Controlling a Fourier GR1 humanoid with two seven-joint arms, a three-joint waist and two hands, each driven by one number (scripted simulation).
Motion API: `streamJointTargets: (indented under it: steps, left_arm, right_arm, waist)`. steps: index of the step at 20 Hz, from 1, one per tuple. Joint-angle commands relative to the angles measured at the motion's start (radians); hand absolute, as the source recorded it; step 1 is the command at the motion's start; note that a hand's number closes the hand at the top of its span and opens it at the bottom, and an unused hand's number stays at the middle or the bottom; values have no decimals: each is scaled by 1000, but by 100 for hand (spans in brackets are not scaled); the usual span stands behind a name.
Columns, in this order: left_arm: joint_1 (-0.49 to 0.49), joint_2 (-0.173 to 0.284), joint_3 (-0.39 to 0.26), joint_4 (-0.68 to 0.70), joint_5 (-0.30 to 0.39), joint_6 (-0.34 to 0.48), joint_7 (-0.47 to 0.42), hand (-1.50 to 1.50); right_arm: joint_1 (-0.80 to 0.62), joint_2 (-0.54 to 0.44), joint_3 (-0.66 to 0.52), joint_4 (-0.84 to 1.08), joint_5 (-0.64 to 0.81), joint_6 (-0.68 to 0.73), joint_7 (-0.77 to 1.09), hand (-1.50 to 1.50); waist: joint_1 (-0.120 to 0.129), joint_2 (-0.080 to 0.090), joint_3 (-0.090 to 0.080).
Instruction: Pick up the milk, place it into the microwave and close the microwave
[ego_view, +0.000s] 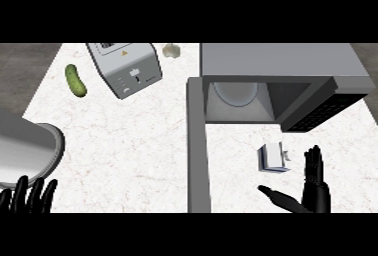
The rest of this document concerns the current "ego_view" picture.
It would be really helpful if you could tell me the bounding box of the white milk carton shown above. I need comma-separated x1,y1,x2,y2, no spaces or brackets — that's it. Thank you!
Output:
256,141,293,174

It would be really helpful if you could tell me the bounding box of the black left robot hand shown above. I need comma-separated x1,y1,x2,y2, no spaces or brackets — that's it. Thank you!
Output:
0,175,60,214

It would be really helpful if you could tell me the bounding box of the grey metal pot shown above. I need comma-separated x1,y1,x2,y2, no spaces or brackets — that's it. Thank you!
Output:
0,108,67,189

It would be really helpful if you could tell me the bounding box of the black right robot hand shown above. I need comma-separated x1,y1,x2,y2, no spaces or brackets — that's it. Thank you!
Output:
258,144,333,214

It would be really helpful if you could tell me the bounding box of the grey microwave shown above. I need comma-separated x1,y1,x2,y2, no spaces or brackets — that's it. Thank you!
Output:
199,42,378,133

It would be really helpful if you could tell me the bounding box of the green cucumber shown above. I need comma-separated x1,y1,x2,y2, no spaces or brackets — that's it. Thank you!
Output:
64,63,89,98

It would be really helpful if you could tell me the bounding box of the grey microwave door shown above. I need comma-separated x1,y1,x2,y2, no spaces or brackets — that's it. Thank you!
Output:
185,76,213,214

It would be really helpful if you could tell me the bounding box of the pale garlic bulb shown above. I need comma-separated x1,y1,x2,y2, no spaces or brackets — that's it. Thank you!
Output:
162,42,184,59

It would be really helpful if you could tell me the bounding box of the silver toaster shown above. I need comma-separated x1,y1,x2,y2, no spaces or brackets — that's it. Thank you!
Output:
86,42,165,101

